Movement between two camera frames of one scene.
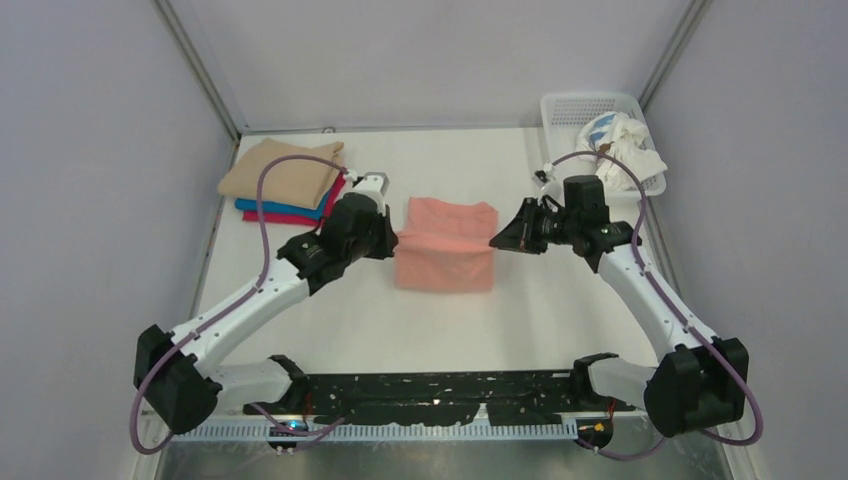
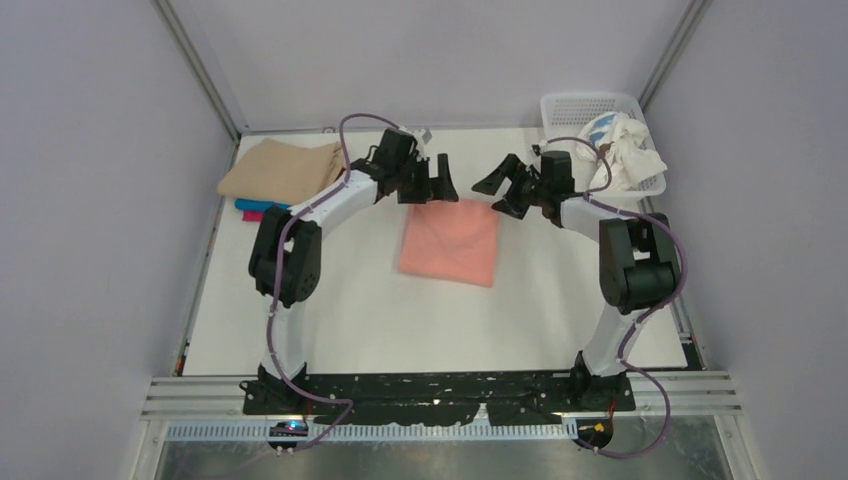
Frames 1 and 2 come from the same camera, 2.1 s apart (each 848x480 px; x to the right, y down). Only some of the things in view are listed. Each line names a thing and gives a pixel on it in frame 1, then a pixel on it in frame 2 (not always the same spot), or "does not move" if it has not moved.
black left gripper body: x=382 y=232 to x=418 y=179
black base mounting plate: x=515 y=397 does not move
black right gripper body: x=534 y=225 to x=524 y=188
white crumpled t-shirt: x=625 y=138 does not move
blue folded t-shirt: x=251 y=204 does not move
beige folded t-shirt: x=301 y=182 does not move
